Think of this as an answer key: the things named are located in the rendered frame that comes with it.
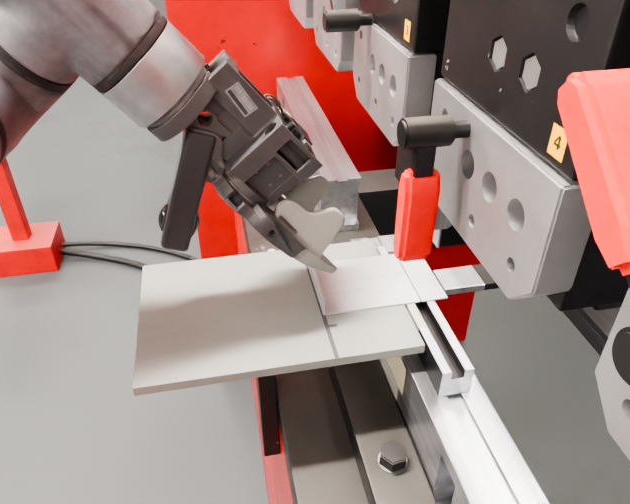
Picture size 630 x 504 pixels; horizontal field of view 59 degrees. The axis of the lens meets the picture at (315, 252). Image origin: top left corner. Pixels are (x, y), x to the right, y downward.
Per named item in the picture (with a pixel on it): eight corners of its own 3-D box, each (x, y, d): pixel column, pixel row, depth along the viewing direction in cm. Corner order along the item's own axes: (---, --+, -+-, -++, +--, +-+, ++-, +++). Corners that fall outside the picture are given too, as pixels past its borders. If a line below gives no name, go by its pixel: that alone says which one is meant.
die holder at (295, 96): (277, 118, 130) (276, 77, 125) (303, 116, 131) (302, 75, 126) (322, 233, 90) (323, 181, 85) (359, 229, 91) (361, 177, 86)
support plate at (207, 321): (144, 272, 63) (142, 265, 62) (371, 246, 67) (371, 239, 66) (134, 396, 48) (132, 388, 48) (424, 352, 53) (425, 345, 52)
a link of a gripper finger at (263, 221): (306, 255, 49) (234, 184, 46) (292, 266, 49) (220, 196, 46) (303, 233, 53) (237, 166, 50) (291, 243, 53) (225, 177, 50)
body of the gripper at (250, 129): (328, 173, 47) (226, 67, 40) (254, 236, 49) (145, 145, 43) (311, 136, 53) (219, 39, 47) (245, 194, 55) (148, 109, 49)
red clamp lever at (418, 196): (385, 253, 38) (397, 113, 32) (442, 246, 38) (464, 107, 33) (393, 268, 36) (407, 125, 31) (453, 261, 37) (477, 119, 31)
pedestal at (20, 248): (4, 250, 240) (-73, 51, 192) (66, 244, 244) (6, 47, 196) (-8, 278, 223) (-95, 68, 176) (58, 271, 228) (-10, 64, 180)
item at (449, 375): (375, 267, 67) (377, 246, 65) (399, 264, 67) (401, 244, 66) (438, 396, 51) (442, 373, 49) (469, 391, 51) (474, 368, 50)
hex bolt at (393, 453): (374, 451, 54) (375, 441, 53) (401, 446, 54) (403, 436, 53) (382, 477, 51) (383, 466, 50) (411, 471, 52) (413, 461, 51)
